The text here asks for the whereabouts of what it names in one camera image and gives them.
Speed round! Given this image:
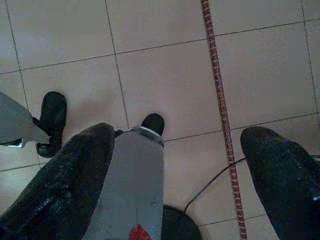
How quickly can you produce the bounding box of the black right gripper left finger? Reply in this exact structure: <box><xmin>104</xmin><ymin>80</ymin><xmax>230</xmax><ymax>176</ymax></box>
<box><xmin>0</xmin><ymin>122</ymin><xmax>117</xmax><ymax>240</ymax></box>

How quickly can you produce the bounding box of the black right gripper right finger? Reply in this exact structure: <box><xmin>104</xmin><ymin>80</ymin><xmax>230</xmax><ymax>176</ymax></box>
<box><xmin>239</xmin><ymin>126</ymin><xmax>320</xmax><ymax>240</ymax></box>

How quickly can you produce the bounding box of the black robot left foot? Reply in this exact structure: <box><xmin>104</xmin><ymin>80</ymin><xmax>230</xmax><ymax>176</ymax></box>
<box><xmin>35</xmin><ymin>91</ymin><xmax>68</xmax><ymax>159</ymax></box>

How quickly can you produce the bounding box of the black robot foot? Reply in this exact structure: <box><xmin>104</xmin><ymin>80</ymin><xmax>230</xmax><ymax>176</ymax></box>
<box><xmin>139</xmin><ymin>112</ymin><xmax>166</xmax><ymax>137</ymax></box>
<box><xmin>35</xmin><ymin>91</ymin><xmax>68</xmax><ymax>159</ymax></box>

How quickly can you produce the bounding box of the grey robot left leg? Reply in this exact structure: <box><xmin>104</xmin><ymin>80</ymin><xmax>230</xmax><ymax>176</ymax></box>
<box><xmin>0</xmin><ymin>91</ymin><xmax>51</xmax><ymax>148</ymax></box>

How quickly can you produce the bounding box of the black round object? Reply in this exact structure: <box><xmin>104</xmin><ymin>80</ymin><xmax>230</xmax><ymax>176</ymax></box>
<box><xmin>161</xmin><ymin>204</ymin><xmax>202</xmax><ymax>240</ymax></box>

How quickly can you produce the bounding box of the black robot right foot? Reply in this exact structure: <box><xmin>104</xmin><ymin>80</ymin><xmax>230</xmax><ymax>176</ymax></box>
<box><xmin>139</xmin><ymin>112</ymin><xmax>166</xmax><ymax>137</ymax></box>

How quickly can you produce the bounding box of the thin black floor cable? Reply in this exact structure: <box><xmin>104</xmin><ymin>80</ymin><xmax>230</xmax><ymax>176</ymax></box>
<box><xmin>184</xmin><ymin>157</ymin><xmax>247</xmax><ymax>212</ymax></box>

